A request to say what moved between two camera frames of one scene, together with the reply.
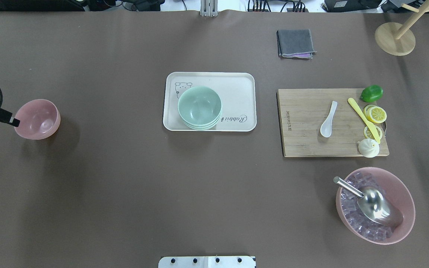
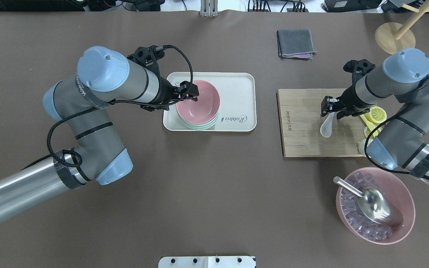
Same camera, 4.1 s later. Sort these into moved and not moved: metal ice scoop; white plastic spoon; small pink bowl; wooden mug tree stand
Moved: small pink bowl
Not moved: white plastic spoon; wooden mug tree stand; metal ice scoop
